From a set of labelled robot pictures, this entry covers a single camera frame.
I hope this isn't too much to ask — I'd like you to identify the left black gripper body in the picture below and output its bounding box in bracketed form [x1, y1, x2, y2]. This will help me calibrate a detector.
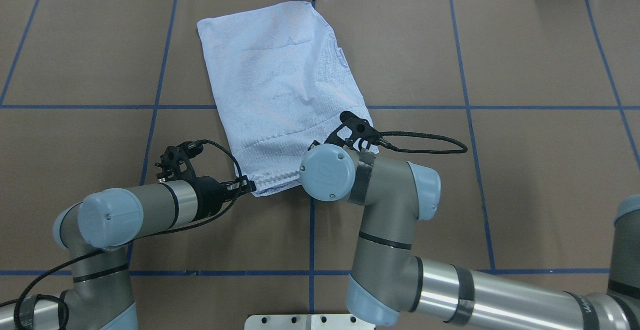
[192, 176, 233, 220]

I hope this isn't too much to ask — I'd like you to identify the light blue striped shirt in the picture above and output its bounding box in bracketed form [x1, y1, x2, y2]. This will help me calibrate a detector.
[196, 0, 371, 197]

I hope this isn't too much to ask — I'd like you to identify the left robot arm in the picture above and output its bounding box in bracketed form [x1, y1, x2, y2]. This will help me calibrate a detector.
[1, 176, 256, 329]

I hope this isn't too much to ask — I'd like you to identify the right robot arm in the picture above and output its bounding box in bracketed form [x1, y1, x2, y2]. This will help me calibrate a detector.
[300, 144, 639, 329]

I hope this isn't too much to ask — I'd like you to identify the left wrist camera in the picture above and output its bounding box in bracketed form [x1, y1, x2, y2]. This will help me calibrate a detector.
[154, 141, 204, 182]

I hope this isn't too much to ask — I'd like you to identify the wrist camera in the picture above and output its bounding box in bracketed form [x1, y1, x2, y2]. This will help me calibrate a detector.
[154, 141, 204, 182]
[322, 111, 391, 151]

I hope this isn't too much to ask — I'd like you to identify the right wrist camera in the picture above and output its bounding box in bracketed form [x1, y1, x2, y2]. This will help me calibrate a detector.
[322, 111, 391, 151]

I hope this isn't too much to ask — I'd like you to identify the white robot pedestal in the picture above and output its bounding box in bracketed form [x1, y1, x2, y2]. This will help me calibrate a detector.
[244, 313, 377, 329]

